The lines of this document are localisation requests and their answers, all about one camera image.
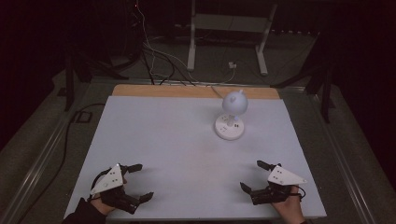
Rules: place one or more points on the metal floor rail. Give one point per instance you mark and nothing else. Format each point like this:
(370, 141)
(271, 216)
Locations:
(348, 174)
(37, 168)

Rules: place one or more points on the person's left hand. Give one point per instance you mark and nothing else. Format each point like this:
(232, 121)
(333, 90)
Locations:
(102, 205)

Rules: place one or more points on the white table mat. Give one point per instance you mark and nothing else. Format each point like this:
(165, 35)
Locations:
(174, 155)

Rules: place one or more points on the white power adapter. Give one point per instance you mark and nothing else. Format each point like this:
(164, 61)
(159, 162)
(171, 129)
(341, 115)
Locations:
(232, 65)

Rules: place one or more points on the black tripod stand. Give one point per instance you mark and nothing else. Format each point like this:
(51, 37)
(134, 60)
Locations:
(326, 99)

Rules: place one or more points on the white metal stand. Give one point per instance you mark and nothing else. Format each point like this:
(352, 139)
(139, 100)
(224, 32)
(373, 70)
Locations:
(229, 23)

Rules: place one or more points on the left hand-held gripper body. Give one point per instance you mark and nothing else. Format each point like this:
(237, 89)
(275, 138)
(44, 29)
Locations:
(107, 182)

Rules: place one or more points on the person's right hand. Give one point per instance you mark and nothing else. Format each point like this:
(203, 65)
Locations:
(291, 210)

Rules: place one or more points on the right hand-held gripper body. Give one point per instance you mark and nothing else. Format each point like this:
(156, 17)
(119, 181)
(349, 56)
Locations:
(281, 177)

